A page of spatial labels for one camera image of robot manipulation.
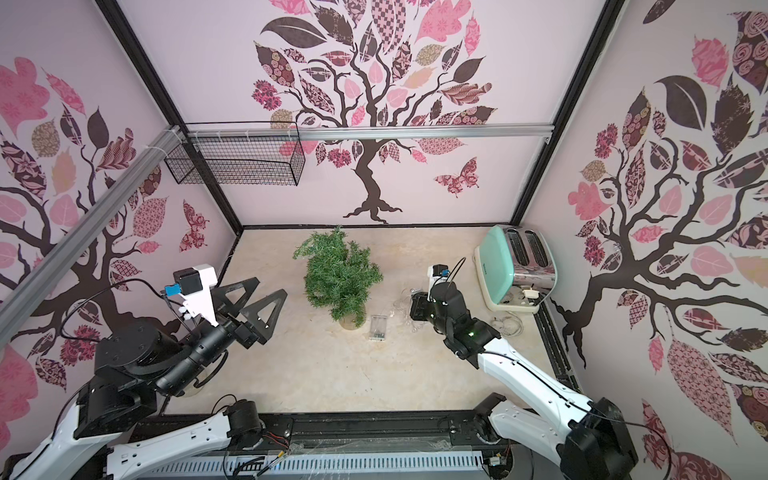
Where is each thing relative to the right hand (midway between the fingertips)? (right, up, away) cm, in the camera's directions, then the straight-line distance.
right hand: (411, 292), depth 79 cm
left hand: (-27, +3, -27) cm, 38 cm away
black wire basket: (-69, +49, +42) cm, 95 cm away
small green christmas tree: (-18, +5, -8) cm, 20 cm away
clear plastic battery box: (-10, -13, +13) cm, 21 cm away
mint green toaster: (+31, +6, +6) cm, 32 cm away
